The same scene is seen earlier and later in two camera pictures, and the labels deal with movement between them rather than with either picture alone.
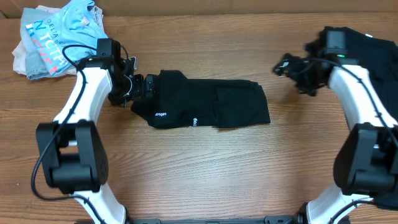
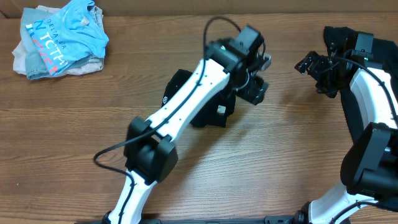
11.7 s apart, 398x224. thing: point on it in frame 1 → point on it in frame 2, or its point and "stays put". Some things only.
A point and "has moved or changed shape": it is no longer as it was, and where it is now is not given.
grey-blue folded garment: [35, 65] stays put
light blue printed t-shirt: [75, 23] stays put
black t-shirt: [181, 102] has moved or changed shape
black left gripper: [149, 87] → [253, 90]
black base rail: [270, 219] stays put
